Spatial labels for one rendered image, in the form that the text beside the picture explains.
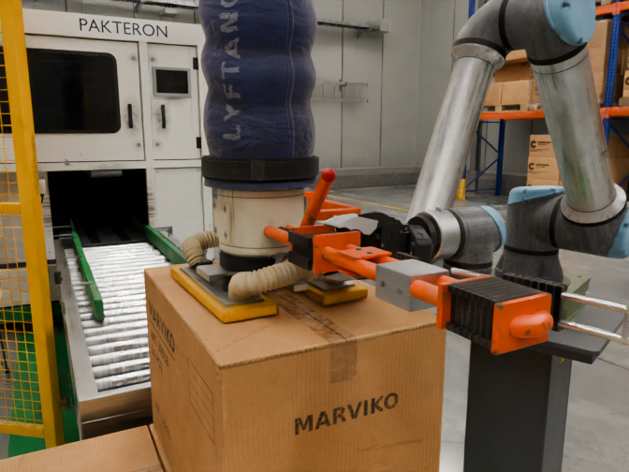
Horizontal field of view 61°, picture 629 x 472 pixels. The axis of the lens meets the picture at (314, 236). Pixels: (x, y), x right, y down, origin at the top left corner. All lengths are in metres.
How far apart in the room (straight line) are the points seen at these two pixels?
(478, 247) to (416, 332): 0.21
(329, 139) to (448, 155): 10.92
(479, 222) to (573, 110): 0.39
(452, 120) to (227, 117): 0.47
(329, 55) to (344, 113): 1.28
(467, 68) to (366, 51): 11.51
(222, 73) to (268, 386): 0.53
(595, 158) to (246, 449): 0.99
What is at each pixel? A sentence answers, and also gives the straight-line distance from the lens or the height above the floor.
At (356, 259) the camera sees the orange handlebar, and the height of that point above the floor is 1.09.
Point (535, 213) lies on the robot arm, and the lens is 1.58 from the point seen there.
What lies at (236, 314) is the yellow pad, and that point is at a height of 0.96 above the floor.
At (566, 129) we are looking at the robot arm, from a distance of 1.31.
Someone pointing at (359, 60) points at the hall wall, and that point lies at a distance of 12.57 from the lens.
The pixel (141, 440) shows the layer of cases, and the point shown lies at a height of 0.54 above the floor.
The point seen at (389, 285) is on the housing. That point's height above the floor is 1.07.
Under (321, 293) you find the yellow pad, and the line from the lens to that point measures 0.98.
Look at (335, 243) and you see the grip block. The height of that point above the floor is 1.09.
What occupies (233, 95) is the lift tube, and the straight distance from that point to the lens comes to 0.97.
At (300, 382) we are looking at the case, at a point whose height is 0.89.
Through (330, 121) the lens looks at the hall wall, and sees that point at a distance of 12.05.
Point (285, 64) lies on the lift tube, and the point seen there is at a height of 1.37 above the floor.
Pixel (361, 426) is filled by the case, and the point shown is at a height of 0.79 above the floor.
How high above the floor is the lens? 1.26
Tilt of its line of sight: 11 degrees down
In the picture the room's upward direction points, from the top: straight up
